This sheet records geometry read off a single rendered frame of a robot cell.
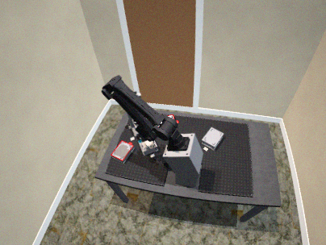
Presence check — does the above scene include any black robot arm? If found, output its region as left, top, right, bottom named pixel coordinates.
left=101, top=75, right=190, bottom=152

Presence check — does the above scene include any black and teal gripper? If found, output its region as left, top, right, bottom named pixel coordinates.
left=136, top=133, right=148, bottom=143

